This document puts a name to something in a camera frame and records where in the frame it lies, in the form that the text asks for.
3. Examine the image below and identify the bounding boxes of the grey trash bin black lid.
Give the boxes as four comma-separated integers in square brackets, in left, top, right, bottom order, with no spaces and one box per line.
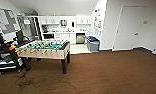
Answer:
[87,39,101,53]

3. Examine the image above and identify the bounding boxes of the green lid recycling bin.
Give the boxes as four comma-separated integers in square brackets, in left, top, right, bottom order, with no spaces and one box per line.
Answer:
[86,37,100,43]

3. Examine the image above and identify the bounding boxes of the white base cabinet row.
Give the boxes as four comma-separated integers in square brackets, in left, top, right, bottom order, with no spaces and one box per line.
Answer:
[41,31,95,45]

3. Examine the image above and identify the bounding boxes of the blue lid recycling bin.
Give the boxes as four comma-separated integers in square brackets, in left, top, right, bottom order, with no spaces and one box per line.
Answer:
[86,35,99,42]

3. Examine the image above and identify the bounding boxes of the green foosball table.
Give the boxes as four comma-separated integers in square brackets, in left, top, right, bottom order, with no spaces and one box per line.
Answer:
[15,38,72,75]

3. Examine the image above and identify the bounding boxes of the black coffee machine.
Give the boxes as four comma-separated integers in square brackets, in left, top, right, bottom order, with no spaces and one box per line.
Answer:
[41,24,50,34]

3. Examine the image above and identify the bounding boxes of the stainless steel refrigerator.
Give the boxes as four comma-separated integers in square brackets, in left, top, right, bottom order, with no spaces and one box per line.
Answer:
[17,15,42,42]

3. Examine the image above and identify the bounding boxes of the white door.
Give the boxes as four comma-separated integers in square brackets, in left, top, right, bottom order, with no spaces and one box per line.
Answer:
[112,4,150,52]

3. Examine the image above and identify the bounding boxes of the white paper on refrigerator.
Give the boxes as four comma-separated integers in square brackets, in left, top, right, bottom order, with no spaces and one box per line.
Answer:
[23,19,31,25]

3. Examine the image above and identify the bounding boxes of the grey notice board with papers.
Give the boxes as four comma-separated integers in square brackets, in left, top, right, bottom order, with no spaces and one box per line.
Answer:
[0,7,19,35]

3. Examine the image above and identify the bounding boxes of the white wall cabinet three doors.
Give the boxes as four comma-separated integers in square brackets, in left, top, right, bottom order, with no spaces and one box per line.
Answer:
[75,15,93,25]

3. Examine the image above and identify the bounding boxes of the large colourful wall poster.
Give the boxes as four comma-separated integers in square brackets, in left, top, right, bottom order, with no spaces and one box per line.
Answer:
[93,7,104,32]

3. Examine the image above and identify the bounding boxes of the white wall cabinet four doors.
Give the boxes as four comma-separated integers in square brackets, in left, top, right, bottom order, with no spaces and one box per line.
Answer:
[38,15,60,25]

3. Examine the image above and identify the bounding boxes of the black loose cable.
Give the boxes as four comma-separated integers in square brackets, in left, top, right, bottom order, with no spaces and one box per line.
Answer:
[13,70,80,94]

